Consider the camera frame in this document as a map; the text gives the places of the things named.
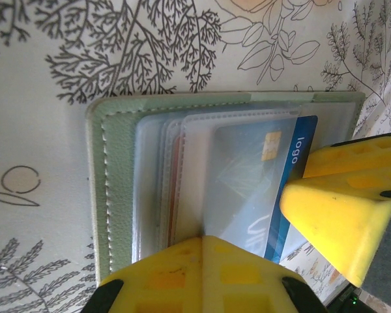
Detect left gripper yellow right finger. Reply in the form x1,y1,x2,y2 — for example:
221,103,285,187
201,235,328,313

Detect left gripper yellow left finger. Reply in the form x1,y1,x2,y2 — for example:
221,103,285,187
96,236,203,313

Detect blue credit card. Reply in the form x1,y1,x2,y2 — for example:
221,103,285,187
201,115,319,265

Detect green leather card holder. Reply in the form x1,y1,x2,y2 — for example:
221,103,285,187
85,91,368,288

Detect floral patterned table cover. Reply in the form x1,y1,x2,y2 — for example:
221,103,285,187
0,0,391,313

